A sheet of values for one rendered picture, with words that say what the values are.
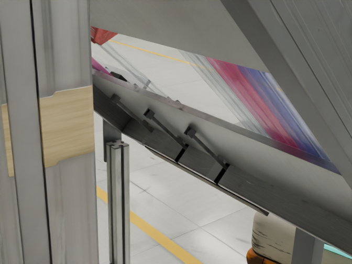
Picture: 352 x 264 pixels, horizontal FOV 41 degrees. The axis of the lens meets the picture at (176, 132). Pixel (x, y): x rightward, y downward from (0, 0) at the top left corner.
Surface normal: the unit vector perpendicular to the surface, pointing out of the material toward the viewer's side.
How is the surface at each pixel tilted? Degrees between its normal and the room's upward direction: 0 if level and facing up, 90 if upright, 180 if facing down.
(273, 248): 90
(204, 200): 0
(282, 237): 90
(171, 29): 136
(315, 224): 46
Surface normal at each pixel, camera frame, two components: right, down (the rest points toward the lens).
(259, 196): -0.54, -0.51
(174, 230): 0.03, -0.93
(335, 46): 0.63, 0.29
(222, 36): -0.56, 0.81
